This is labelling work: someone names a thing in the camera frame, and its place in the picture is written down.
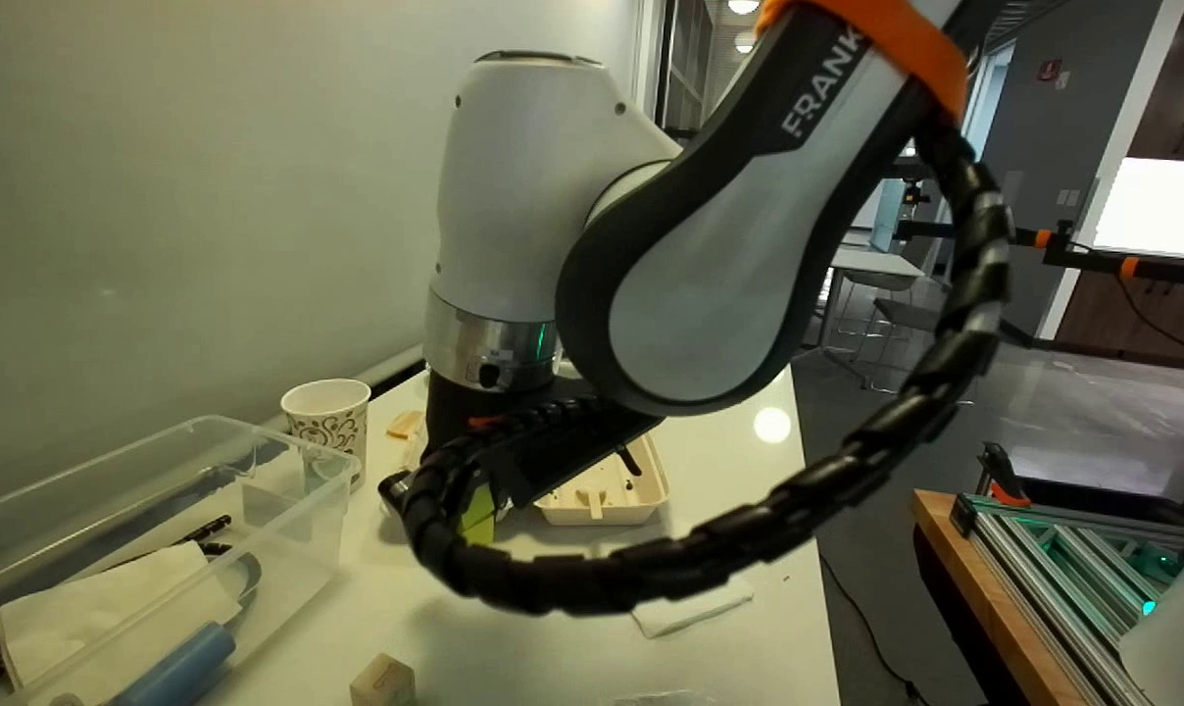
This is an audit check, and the open beige clamshell container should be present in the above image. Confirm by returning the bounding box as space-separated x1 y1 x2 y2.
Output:
532 440 671 527

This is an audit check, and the black corrugated cable conduit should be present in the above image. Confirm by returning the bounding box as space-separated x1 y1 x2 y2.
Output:
378 110 1021 620

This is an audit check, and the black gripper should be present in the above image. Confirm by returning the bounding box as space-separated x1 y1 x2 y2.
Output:
419 376 655 516

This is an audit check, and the blue cylinder in bin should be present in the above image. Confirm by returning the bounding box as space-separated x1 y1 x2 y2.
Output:
113 623 237 706

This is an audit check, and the yellow stepped block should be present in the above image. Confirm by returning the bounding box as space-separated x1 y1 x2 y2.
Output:
460 485 500 544

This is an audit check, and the white paper napkin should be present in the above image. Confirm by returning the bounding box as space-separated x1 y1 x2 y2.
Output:
632 586 754 640

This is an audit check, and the aluminium frame rail assembly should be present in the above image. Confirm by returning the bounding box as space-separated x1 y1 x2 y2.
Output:
957 442 1184 706

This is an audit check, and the wooden side table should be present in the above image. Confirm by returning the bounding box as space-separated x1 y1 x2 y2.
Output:
909 489 1106 706

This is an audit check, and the small wooden picture cube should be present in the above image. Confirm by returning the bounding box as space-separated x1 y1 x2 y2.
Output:
348 654 415 706

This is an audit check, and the clear plastic storage bin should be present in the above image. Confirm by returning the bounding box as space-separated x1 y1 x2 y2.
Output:
0 417 362 706

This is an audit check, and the white tissue in bin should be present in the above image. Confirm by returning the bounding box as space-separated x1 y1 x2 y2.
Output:
0 543 240 702

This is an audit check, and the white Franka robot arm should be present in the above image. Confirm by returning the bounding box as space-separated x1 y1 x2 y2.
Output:
429 0 1008 508

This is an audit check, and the white patterned paper cup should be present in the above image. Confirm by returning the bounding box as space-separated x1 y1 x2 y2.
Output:
277 376 370 461

